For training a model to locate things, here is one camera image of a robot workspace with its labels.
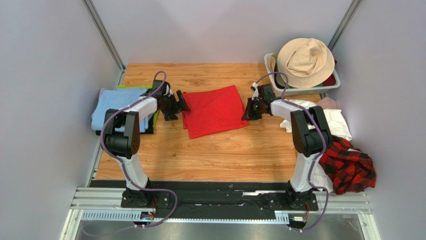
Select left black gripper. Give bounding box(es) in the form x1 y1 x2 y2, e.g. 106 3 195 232
160 90 190 121

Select red t-shirt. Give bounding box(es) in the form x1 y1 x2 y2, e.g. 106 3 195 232
182 85 249 139

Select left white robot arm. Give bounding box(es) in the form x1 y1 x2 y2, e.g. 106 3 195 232
99 79 191 202

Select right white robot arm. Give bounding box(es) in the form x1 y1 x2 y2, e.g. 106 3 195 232
241 83 332 209

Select folded lime green shorts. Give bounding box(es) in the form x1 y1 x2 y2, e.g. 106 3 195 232
117 84 159 128

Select white perforated plastic basket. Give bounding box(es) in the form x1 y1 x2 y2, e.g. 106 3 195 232
269 70 341 97

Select teal garment in basket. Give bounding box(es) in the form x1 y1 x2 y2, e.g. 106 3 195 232
287 83 323 89

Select folded black garment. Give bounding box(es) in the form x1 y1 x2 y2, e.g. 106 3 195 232
95 123 154 136

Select folded light blue shirt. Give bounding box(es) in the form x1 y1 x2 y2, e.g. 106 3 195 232
91 88 148 131

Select beige bucket hat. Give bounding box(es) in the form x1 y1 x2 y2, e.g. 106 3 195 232
277 38 335 88

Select pink garment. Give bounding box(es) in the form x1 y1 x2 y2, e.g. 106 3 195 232
316 97 337 109

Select dark red garment in basket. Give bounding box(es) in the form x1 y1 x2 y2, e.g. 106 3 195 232
321 73 337 87

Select white crumpled shirt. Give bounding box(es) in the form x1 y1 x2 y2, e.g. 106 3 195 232
289 99 353 193

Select red black plaid shirt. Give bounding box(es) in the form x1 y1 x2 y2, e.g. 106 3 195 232
319 135 377 195

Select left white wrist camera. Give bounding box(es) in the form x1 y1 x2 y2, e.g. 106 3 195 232
163 81 173 97

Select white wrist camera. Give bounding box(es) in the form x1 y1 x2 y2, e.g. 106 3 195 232
163 81 173 97
250 82 259 100

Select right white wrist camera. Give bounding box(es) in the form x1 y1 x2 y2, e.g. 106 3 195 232
250 82 259 100

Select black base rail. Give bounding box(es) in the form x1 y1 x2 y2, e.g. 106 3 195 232
89 180 319 220

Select aluminium frame rail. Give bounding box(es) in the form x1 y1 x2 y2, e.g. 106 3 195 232
60 187 381 240

